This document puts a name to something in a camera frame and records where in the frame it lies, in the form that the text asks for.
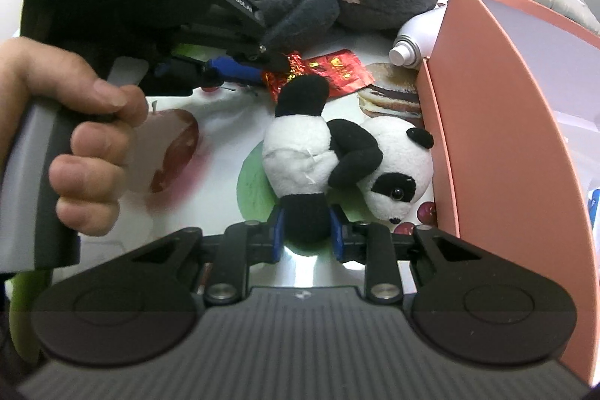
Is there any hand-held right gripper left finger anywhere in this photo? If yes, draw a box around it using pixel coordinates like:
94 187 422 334
131 208 287 306

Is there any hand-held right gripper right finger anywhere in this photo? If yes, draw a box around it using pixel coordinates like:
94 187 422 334
328 205 483 303

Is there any panda plush toy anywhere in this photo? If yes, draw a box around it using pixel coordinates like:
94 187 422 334
261 75 434 247

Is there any red foil packet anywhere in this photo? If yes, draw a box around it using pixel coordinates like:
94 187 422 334
260 48 376 101

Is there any pink box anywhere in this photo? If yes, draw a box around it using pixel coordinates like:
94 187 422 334
415 0 600 384

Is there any blue snack packet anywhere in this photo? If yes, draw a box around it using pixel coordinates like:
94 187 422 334
586 187 600 237

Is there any person's left hand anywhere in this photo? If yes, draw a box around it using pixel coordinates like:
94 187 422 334
0 37 148 237

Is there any food print mat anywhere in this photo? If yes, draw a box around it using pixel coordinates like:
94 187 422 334
77 1 462 293

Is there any white spray bottle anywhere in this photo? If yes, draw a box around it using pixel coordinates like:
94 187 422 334
388 9 446 68

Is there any green plush pillow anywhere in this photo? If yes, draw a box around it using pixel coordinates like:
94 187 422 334
4 271 43 363

